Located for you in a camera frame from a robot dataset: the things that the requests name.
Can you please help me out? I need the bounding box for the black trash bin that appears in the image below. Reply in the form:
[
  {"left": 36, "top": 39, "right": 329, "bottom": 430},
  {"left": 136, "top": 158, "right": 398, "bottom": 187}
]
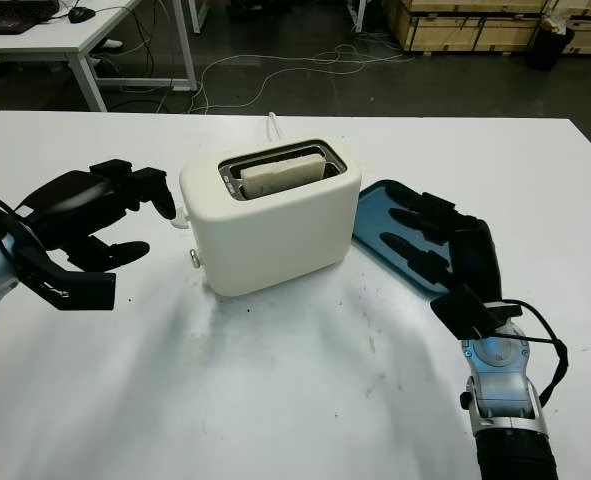
[{"left": 526, "top": 13, "right": 577, "bottom": 73}]

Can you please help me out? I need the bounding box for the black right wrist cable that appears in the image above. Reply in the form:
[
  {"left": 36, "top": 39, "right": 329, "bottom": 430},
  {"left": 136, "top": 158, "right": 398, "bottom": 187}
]
[{"left": 494, "top": 298, "right": 571, "bottom": 407}]

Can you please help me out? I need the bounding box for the cream white two-slot toaster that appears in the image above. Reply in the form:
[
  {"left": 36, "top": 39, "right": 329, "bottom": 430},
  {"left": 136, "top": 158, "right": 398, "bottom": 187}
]
[{"left": 167, "top": 136, "right": 363, "bottom": 298}]

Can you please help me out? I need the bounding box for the white office desk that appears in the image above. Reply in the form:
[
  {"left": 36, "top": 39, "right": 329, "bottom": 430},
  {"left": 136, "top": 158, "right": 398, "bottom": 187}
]
[{"left": 0, "top": 0, "right": 199, "bottom": 113}]

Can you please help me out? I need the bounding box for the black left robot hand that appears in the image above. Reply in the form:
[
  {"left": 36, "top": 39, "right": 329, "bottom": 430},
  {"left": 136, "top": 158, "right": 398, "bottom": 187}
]
[{"left": 17, "top": 158, "right": 178, "bottom": 272}]

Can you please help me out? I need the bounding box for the black hanging desk cable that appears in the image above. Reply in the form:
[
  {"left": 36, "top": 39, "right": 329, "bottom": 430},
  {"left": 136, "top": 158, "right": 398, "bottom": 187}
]
[{"left": 119, "top": 7, "right": 169, "bottom": 114}]

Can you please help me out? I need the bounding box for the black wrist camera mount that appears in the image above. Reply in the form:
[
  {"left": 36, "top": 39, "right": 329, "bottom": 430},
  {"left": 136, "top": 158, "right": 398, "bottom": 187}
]
[
  {"left": 12, "top": 219, "right": 118, "bottom": 313},
  {"left": 430, "top": 285, "right": 522, "bottom": 342}
]

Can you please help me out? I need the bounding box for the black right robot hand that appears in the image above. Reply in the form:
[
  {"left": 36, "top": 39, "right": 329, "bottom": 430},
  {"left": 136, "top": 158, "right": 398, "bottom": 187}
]
[{"left": 378, "top": 191, "right": 505, "bottom": 307}]

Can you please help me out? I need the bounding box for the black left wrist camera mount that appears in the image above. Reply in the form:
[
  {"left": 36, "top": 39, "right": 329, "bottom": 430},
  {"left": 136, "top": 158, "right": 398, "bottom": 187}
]
[{"left": 12, "top": 219, "right": 118, "bottom": 313}]

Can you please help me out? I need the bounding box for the slice of white bread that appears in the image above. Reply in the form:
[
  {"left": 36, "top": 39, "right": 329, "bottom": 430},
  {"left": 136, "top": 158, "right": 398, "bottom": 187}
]
[{"left": 239, "top": 153, "right": 327, "bottom": 198}]

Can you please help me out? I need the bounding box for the black laptop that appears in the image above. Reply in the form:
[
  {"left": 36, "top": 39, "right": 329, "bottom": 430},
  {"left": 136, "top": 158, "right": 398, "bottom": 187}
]
[{"left": 0, "top": 0, "right": 61, "bottom": 36}]

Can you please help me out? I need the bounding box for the large wooden crate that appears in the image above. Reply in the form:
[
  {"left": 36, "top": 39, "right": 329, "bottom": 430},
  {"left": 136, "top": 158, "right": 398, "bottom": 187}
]
[{"left": 381, "top": 0, "right": 547, "bottom": 54}]

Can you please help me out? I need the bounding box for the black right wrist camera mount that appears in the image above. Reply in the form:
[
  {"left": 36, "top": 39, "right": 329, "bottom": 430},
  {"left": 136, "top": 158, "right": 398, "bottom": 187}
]
[{"left": 430, "top": 285, "right": 522, "bottom": 342}]

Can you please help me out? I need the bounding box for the white floor cable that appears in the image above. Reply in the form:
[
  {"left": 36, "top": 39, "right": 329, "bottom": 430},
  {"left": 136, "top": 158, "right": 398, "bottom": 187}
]
[{"left": 189, "top": 42, "right": 417, "bottom": 114}]

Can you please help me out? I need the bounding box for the blue plastic tray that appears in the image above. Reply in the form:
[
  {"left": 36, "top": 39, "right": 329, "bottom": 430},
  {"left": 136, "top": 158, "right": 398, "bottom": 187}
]
[{"left": 350, "top": 178, "right": 477, "bottom": 302}]

